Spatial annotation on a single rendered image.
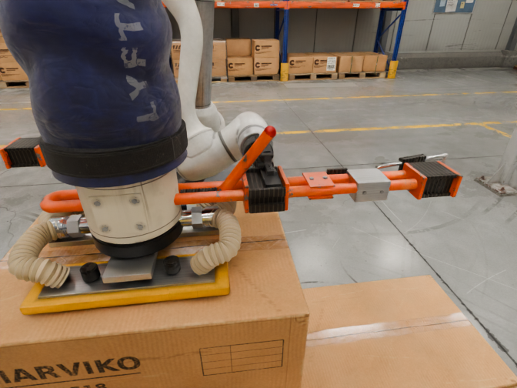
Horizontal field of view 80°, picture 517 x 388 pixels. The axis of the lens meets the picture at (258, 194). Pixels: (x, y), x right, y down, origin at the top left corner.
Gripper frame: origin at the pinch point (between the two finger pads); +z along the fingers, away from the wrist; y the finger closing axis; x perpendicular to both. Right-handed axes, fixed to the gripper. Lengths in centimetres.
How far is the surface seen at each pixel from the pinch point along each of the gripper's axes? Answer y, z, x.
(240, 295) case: 13.6, 14.2, 7.6
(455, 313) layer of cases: 54, -4, -63
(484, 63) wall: 101, -825, -783
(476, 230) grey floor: 109, -106, -175
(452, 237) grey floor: 109, -101, -152
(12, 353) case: 16, 19, 44
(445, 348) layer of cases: 54, 6, -51
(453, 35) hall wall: 29, -839, -669
